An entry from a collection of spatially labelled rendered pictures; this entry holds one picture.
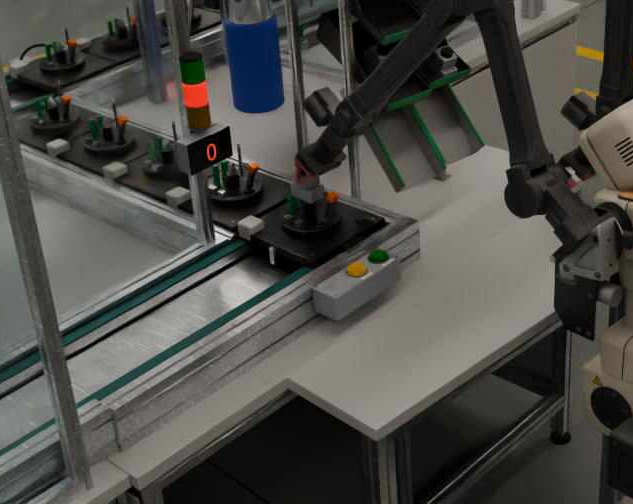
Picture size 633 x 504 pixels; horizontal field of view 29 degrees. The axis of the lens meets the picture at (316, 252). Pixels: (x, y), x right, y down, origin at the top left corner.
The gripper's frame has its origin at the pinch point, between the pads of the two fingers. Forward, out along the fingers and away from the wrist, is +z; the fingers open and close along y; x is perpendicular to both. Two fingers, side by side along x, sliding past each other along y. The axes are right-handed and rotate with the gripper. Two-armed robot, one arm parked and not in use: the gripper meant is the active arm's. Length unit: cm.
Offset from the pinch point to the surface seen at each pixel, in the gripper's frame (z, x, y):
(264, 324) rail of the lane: -0.1, 23.8, 32.9
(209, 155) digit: -2.2, -13.4, 19.6
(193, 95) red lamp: -12.3, -23.2, 21.0
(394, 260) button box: -5.7, 27.8, -0.3
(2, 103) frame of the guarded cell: -54, -17, 83
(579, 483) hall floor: 60, 99, -59
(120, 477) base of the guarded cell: 3, 34, 76
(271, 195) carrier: 20.6, -5.6, -4.6
